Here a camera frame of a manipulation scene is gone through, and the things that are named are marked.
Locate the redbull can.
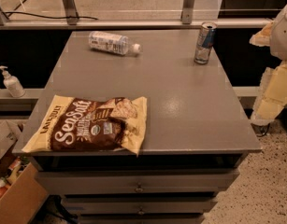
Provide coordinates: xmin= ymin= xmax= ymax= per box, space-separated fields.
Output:
xmin=194 ymin=21 xmax=217 ymax=64

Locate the left metal railing post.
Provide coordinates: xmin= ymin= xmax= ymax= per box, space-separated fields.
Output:
xmin=62 ymin=0 xmax=79 ymax=25

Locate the sea salt chips bag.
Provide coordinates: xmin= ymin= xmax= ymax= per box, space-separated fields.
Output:
xmin=22 ymin=95 xmax=147 ymax=154

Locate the right metal railing post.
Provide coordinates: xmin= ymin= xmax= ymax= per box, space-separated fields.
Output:
xmin=180 ymin=0 xmax=195 ymax=24

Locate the grey drawer cabinet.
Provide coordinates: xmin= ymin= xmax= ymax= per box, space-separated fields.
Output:
xmin=14 ymin=30 xmax=260 ymax=224

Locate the black cable on floor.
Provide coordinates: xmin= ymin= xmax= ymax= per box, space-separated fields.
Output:
xmin=254 ymin=122 xmax=272 ymax=138

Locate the metal railing post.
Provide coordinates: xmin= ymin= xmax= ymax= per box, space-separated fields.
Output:
xmin=62 ymin=0 xmax=79 ymax=25
xmin=180 ymin=0 xmax=195 ymax=24

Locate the white pump dispenser bottle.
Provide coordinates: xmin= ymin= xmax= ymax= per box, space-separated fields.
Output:
xmin=0 ymin=65 xmax=25 ymax=98

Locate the clear plastic water bottle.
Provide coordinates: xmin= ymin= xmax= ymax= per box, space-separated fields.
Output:
xmin=89 ymin=31 xmax=142 ymax=56

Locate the black cable on ledge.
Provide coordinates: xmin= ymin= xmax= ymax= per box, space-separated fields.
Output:
xmin=2 ymin=10 xmax=99 ymax=21

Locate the cardboard box with items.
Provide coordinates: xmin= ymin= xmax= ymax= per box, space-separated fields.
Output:
xmin=0 ymin=120 xmax=48 ymax=224

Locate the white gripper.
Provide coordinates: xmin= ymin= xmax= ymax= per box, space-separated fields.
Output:
xmin=250 ymin=5 xmax=287 ymax=126

